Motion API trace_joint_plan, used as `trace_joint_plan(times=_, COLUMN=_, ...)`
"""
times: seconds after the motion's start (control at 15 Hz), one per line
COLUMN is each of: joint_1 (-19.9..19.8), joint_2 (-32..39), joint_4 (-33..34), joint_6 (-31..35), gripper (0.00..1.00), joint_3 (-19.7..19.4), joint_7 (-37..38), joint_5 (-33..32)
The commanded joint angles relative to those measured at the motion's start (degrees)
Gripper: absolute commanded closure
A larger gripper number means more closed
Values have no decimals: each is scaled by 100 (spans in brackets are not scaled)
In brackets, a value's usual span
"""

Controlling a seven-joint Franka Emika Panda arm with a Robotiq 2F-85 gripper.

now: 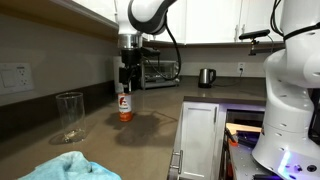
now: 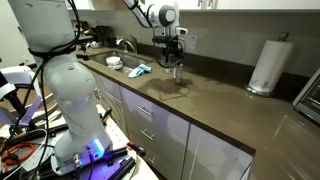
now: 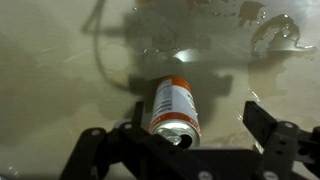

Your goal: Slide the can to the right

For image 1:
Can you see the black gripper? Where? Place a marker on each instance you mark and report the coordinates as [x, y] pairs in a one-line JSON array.
[[130, 61]]

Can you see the orange and white drink can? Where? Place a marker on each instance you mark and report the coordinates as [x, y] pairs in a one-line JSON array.
[[125, 108]]

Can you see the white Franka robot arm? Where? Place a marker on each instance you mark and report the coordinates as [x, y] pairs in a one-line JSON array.
[[290, 116]]

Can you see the silver toaster oven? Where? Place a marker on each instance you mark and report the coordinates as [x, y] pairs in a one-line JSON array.
[[161, 74]]

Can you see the clear drinking glass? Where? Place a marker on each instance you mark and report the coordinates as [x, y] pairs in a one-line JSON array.
[[70, 116]]

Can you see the steel electric kettle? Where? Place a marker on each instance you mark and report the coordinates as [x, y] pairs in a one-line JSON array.
[[206, 78]]

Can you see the light blue cloth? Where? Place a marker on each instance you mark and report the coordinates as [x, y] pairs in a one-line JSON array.
[[70, 166]]

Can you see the white upper kitchen cabinets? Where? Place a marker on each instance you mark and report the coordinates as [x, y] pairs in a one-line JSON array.
[[206, 20]]

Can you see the wooden board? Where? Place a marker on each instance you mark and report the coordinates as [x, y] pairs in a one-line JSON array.
[[243, 127]]

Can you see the white perforated robot table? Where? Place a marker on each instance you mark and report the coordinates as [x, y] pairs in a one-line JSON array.
[[246, 160]]

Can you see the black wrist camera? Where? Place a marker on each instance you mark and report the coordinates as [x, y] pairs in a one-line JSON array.
[[150, 51]]

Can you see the white wall outlet plate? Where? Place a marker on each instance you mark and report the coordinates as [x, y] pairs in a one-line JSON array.
[[16, 78]]

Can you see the small white wall outlet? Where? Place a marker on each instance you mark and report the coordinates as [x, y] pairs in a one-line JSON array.
[[241, 67]]

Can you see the black stereo camera on stand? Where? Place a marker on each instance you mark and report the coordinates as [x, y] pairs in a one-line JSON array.
[[255, 35]]

